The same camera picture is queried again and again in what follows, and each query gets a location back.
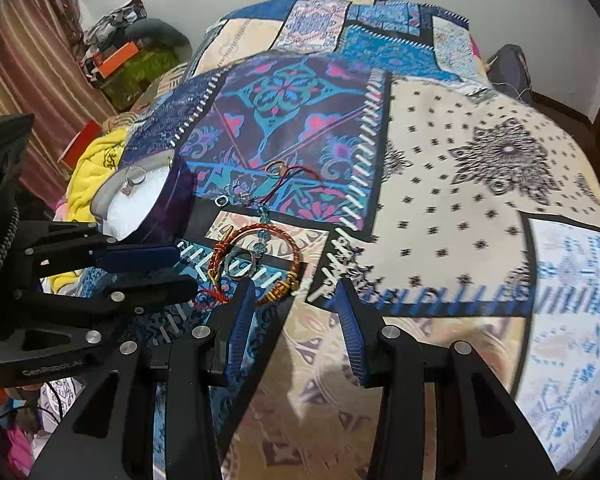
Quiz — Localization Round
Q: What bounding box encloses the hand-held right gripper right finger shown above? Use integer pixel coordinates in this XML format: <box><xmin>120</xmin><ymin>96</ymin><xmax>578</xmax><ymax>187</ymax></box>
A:
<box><xmin>332</xmin><ymin>277</ymin><xmax>558</xmax><ymax>480</ymax></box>

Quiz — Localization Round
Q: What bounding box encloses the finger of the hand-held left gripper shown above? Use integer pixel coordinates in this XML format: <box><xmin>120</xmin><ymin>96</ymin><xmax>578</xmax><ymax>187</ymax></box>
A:
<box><xmin>16</xmin><ymin>220</ymin><xmax>180</xmax><ymax>280</ymax></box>
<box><xmin>9</xmin><ymin>279</ymin><xmax>199</xmax><ymax>357</ymax></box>

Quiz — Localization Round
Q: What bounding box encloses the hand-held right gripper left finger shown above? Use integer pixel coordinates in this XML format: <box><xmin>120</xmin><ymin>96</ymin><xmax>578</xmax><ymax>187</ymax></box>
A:
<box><xmin>27</xmin><ymin>277</ymin><xmax>258</xmax><ymax>480</ymax></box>

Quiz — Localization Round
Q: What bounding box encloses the red and gold woven bracelet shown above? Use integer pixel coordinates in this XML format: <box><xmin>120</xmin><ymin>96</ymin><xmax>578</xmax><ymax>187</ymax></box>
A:
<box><xmin>194</xmin><ymin>227</ymin><xmax>307</xmax><ymax>308</ymax></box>

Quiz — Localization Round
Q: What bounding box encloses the round purple jewelry box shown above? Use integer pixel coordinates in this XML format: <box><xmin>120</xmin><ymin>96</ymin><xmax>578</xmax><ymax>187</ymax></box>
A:
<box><xmin>91</xmin><ymin>152</ymin><xmax>203</xmax><ymax>248</ymax></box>

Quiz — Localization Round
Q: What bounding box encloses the red box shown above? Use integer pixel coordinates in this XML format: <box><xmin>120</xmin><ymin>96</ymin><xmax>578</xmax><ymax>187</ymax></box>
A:
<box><xmin>61</xmin><ymin>119</ymin><xmax>104</xmax><ymax>169</ymax></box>

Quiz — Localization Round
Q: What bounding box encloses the yellow cloth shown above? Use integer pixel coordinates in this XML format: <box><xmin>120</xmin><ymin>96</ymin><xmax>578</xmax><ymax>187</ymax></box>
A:
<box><xmin>44</xmin><ymin>126</ymin><xmax>132</xmax><ymax>295</ymax></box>

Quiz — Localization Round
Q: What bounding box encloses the striped curtain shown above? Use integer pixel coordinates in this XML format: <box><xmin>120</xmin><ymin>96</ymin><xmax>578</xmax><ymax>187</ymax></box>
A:
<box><xmin>0</xmin><ymin>0</ymin><xmax>118</xmax><ymax>203</ymax></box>

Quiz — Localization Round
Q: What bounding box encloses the orange box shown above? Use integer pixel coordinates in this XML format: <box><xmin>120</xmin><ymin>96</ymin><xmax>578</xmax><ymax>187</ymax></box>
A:
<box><xmin>91</xmin><ymin>41</ymin><xmax>142</xmax><ymax>77</ymax></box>

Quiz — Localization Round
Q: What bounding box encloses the green cloth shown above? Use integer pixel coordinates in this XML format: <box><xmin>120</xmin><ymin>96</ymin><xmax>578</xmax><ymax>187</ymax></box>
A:
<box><xmin>99</xmin><ymin>46</ymin><xmax>182</xmax><ymax>112</ymax></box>

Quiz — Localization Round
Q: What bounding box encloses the pile of clothes and bags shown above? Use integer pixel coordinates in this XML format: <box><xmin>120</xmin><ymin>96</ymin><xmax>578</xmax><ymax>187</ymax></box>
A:
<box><xmin>81</xmin><ymin>0</ymin><xmax>149</xmax><ymax>82</ymax></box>

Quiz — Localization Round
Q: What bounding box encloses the patchwork printed blanket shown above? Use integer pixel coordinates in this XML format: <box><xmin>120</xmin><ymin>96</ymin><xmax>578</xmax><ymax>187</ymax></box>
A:
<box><xmin>40</xmin><ymin>0</ymin><xmax>600</xmax><ymax>480</ymax></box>

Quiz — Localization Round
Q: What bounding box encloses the grey cushion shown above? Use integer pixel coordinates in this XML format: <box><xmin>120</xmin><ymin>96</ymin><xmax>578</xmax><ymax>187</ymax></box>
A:
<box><xmin>124</xmin><ymin>18</ymin><xmax>194</xmax><ymax>63</ymax></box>

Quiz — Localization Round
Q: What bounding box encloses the pink cloth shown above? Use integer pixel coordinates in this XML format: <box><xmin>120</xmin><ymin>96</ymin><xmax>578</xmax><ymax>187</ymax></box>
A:
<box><xmin>0</xmin><ymin>422</ymin><xmax>43</xmax><ymax>480</ymax></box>

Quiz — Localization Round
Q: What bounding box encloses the dark grey bag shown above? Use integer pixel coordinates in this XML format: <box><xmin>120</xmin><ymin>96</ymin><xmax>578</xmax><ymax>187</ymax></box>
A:
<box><xmin>486</xmin><ymin>44</ymin><xmax>534</xmax><ymax>107</ymax></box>

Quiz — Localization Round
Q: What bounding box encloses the plain metal ring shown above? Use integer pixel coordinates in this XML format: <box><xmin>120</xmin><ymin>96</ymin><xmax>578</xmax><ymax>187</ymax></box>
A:
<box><xmin>228</xmin><ymin>249</ymin><xmax>259</xmax><ymax>279</ymax></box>

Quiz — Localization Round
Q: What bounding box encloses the blue beaded chain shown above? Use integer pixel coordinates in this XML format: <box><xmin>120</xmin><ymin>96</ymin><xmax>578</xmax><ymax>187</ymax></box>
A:
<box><xmin>229</xmin><ymin>190</ymin><xmax>272</xmax><ymax>258</ymax></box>

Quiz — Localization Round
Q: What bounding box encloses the red cord with gold ring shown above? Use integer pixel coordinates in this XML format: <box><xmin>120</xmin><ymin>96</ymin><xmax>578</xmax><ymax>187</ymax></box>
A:
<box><xmin>262</xmin><ymin>159</ymin><xmax>332</xmax><ymax>207</ymax></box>

